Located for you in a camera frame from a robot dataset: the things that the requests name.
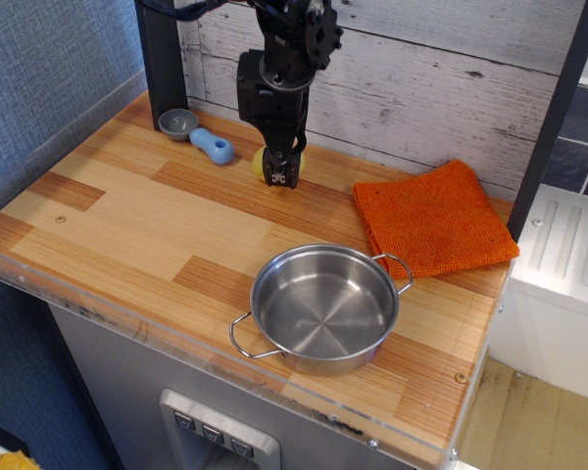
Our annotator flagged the yellow object at bottom left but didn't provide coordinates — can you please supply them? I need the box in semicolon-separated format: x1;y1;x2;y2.
0;452;41;470

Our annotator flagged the dark grey left post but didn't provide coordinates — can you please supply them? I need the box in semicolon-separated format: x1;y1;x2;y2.
134;1;187;130

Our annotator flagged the clear acrylic table edge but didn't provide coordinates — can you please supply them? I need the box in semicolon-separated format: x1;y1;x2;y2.
0;247;460;466

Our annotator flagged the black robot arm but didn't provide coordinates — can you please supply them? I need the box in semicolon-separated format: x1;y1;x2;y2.
236;1;343;189

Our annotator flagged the white ribbed sink drainboard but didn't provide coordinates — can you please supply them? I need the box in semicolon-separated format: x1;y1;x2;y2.
512;184;588;304

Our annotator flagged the stainless steel pot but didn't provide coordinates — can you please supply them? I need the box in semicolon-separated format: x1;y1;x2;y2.
233;244;414;376

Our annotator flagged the dark grey right post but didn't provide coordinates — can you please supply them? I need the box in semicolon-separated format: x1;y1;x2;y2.
507;0;588;241

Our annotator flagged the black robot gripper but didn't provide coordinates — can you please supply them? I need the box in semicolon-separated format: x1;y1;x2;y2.
236;49;310;189

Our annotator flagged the orange knitted cloth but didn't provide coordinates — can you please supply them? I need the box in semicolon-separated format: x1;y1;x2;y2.
352;160;519;277

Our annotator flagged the grey dispenser panel with buttons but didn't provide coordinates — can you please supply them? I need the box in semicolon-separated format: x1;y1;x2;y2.
160;389;281;469

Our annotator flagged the dark grey post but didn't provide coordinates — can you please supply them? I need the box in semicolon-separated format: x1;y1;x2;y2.
507;0;588;241
134;1;187;130

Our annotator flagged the yellow toy potato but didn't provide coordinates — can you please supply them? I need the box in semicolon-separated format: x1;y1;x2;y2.
252;146;307;181

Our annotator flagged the grey and blue toy scoop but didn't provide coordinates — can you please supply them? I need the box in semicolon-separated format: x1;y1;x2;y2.
158;109;234;165

